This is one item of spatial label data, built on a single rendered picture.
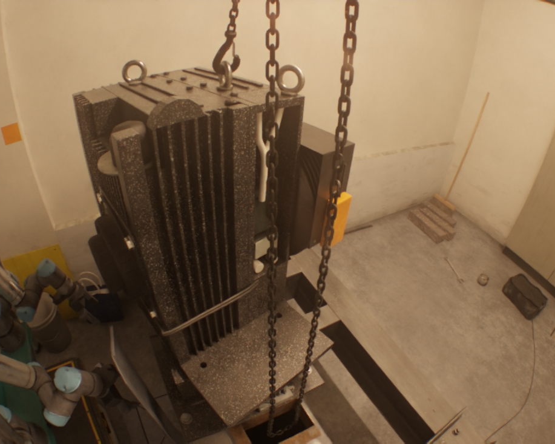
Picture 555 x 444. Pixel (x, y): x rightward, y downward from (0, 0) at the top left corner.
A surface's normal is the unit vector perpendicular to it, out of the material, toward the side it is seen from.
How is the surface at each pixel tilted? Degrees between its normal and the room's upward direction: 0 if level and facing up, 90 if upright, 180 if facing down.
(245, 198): 90
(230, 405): 0
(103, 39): 90
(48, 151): 90
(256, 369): 0
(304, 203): 90
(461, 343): 0
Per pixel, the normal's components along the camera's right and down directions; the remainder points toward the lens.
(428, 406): 0.06, -0.80
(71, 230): 0.47, 0.55
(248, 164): 0.67, 0.47
